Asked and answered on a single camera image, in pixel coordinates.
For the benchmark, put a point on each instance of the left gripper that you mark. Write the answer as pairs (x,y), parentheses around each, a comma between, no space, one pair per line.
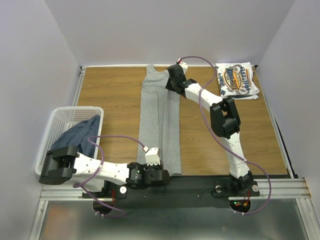
(158,167)

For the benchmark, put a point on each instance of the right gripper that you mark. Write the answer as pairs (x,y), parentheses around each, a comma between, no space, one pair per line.
(173,71)

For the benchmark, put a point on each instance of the grey tank top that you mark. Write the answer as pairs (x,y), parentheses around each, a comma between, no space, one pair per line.
(159,123)

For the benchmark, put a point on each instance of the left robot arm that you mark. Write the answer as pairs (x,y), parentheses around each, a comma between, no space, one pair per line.
(66,164)

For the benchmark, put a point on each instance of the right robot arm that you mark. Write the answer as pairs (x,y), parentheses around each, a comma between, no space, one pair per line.
(224,123)

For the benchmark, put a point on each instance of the folded white printed tank top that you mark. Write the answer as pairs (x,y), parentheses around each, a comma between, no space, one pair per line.
(235,80)

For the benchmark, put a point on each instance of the blue tank top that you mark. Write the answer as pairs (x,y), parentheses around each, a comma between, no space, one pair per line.
(78,136)

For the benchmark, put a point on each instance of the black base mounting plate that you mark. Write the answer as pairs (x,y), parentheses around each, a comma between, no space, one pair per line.
(198,191)

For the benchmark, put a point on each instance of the white plastic laundry basket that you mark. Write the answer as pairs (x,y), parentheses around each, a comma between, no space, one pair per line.
(61,120)

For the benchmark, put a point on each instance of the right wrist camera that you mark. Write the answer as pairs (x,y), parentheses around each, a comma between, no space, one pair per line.
(183,65)

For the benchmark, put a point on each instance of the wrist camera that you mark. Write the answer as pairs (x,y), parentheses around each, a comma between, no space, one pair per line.
(151,155)
(183,65)

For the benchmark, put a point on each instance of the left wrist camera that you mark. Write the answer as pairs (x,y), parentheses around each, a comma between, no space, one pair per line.
(151,155)

